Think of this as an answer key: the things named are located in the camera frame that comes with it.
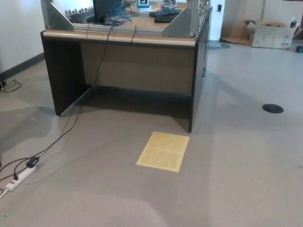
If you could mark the yellow paper sheet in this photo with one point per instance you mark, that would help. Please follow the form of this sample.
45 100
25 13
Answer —
163 151

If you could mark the dark wooden office desk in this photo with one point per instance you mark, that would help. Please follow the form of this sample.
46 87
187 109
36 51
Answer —
142 59

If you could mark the black keyboard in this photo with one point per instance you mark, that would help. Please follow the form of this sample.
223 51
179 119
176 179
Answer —
165 12
164 19

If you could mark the crumpled clear plastic wrap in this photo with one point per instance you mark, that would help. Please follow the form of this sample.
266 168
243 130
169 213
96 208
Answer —
219 45

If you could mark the white box with marker tag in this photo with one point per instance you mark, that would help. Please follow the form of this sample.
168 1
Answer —
144 4

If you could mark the black computer monitor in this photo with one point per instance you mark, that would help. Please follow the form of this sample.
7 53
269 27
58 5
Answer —
103 8

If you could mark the flat cardboard sheet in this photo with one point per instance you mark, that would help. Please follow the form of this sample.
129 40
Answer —
236 33

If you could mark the black round floor cover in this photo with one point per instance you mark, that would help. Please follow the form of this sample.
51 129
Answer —
272 108

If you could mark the row of small metal connectors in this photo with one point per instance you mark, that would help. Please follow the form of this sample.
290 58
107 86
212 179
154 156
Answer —
78 15

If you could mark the black power adapter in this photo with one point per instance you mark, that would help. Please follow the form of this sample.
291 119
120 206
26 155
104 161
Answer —
32 161

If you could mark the open cardboard box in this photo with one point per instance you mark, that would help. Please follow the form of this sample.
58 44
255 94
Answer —
272 36

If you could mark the white power strip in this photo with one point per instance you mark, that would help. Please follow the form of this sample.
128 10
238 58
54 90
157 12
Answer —
21 177

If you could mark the small dark blue object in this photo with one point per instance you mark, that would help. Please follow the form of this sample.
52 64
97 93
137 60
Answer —
300 49

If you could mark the black wall switch panel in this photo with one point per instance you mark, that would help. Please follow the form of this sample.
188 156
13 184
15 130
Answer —
220 7

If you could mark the aluminium profile frame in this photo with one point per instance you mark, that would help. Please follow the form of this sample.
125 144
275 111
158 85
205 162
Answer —
60 19

